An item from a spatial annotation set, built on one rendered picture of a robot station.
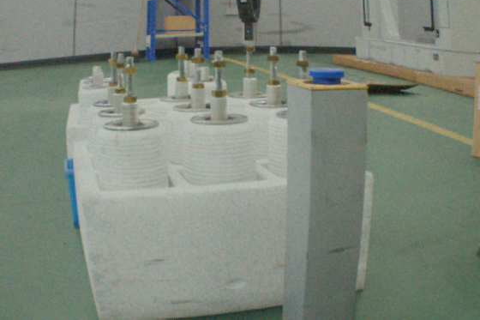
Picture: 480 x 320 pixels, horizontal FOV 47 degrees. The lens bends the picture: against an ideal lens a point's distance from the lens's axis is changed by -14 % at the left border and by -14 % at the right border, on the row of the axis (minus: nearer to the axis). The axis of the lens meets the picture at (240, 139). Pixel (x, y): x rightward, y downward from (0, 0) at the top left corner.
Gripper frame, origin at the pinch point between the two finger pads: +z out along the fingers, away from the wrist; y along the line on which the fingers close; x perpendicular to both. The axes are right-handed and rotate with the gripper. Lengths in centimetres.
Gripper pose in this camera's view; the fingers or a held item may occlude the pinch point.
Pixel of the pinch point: (249, 33)
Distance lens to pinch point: 109.0
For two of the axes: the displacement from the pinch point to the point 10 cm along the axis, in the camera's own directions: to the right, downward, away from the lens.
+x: 9.8, 0.2, -1.9
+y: -1.9, 1.9, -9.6
